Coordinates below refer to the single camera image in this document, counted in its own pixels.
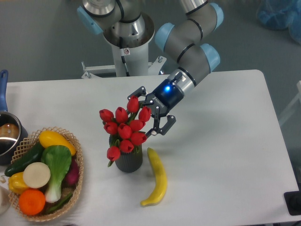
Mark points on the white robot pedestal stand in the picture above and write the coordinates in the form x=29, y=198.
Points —
x=127, y=62

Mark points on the orange fruit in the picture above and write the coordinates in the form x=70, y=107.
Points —
x=32, y=202

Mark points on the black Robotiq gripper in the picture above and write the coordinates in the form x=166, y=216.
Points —
x=164, y=99

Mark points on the white round radish slice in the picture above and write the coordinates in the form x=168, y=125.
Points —
x=36, y=175

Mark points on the woven wicker basket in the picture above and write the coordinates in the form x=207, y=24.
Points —
x=67, y=189

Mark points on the small garlic piece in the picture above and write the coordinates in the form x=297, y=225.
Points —
x=2, y=179

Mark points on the green chili pepper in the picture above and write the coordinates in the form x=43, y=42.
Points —
x=60, y=204

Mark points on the purple red onion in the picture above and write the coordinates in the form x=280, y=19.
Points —
x=72, y=176

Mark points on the dark grey ribbed vase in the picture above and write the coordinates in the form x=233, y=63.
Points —
x=127, y=156

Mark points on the black device at table edge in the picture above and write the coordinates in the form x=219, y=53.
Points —
x=293, y=202

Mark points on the yellow bell pepper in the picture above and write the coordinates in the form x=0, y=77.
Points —
x=16, y=183

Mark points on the blue plastic bag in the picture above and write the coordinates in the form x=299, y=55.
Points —
x=281, y=15

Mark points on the yellow plastic banana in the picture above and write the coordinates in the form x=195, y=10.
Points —
x=160, y=188

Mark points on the yellow squash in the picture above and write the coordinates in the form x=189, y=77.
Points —
x=49, y=138

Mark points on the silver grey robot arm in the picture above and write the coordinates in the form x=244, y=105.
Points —
x=128, y=30

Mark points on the red tulip bouquet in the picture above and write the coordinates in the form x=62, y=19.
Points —
x=125, y=128

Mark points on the blue handled saucepan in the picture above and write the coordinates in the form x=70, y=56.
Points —
x=12, y=131

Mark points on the dark green cucumber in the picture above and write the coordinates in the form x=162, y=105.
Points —
x=33, y=155

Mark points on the green bok choy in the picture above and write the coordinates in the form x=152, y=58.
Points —
x=58, y=160

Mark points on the white frame at right edge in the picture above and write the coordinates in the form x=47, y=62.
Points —
x=291, y=107

